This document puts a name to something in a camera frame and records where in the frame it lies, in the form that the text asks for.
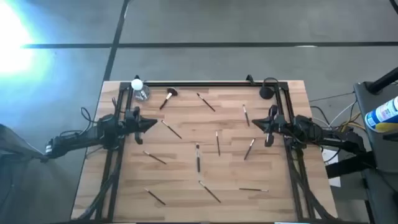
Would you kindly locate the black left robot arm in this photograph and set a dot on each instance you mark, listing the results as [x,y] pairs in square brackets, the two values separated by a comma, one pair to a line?
[77,138]

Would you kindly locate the thin makeup brush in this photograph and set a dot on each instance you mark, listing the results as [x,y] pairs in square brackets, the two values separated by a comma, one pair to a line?
[218,143]
[171,129]
[253,189]
[249,149]
[246,115]
[206,102]
[154,196]
[154,157]
[210,192]

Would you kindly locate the black cup container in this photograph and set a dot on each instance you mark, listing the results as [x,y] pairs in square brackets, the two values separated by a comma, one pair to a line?
[266,92]

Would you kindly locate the black corner clamp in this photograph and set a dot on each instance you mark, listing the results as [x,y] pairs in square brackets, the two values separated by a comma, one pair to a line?
[136,77]
[249,79]

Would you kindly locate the thick black makeup brush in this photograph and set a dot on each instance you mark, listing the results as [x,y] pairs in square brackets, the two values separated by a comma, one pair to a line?
[198,160]

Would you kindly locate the black aluminium table frame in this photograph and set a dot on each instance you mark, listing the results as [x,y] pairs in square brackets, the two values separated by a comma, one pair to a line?
[202,84]

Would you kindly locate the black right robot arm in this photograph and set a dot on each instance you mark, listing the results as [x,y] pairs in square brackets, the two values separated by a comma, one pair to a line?
[311,129]

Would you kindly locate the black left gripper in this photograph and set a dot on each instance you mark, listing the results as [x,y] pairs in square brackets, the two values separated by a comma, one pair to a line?
[132,119]

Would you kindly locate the white paper sheet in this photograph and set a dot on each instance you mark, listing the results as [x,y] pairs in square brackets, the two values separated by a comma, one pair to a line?
[328,155]

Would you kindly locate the dark grey stand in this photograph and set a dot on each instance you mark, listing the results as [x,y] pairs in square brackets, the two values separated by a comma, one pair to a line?
[12,146]

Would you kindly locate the white bulb chrome lamp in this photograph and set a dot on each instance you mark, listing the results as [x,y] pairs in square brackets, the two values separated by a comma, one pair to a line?
[137,84]

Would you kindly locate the blue white wipes canister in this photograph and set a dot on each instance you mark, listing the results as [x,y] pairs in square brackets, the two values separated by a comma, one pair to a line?
[382,115]

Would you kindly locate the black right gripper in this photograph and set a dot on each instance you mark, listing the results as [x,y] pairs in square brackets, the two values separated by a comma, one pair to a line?
[275,123]

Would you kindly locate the grey cart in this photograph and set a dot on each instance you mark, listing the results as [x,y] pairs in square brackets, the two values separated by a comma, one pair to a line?
[385,155]

